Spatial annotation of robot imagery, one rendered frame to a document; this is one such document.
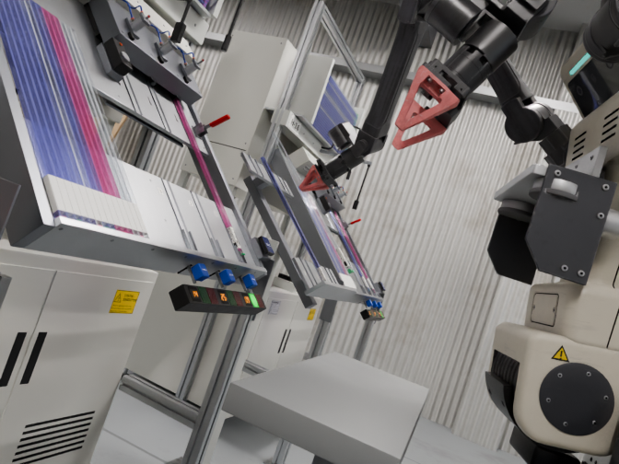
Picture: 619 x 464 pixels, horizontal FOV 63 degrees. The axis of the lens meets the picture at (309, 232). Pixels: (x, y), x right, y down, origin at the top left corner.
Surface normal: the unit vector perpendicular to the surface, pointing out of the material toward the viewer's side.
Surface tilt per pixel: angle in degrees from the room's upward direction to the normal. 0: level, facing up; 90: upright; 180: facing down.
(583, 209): 90
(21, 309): 90
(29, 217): 90
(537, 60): 90
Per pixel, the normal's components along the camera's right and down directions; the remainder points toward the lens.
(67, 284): 0.88, 0.28
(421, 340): -0.29, -0.15
